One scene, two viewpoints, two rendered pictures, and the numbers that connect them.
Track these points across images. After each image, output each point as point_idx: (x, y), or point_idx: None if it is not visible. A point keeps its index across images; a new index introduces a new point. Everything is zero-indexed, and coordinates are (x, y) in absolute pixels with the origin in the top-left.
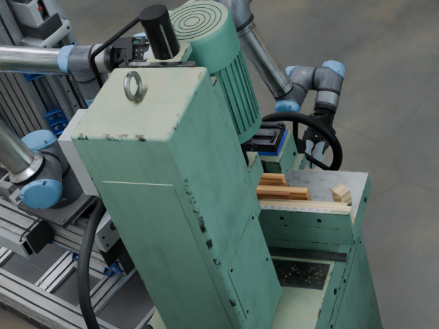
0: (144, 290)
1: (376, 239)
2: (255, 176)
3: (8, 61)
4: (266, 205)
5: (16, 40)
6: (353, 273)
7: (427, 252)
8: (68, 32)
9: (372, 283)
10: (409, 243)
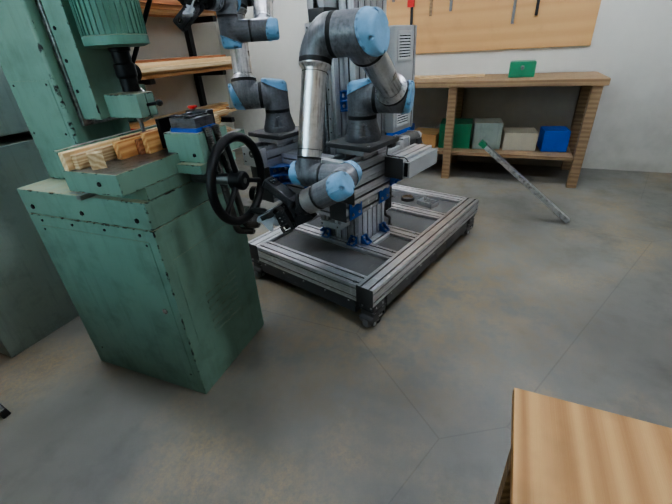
0: (305, 244)
1: (349, 400)
2: (125, 106)
3: (253, 1)
4: (125, 135)
5: None
6: (125, 247)
7: (317, 444)
8: None
9: (175, 306)
10: (334, 428)
